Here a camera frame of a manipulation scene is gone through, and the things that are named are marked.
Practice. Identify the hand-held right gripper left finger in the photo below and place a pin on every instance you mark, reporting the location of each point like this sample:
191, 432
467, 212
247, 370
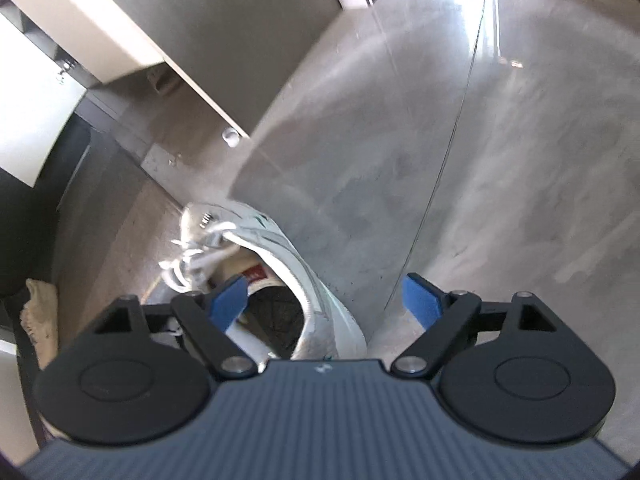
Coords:
230, 301

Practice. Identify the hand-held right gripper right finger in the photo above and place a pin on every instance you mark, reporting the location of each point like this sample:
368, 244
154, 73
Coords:
422, 301

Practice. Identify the grey shoe cabinet white doors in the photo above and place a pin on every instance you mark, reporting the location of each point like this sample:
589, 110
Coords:
35, 120

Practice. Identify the white round door stopper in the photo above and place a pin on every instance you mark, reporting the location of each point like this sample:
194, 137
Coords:
230, 136

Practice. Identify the white sneaker red tongue label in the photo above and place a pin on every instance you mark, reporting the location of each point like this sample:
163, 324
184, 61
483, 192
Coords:
320, 305

